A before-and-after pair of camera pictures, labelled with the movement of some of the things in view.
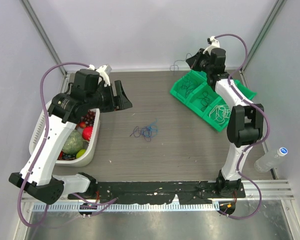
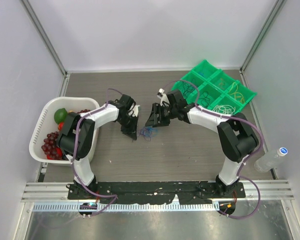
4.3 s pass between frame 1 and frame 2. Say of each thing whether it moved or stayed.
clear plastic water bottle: stayed
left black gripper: moved
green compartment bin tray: stayed
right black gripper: moved
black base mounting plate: stayed
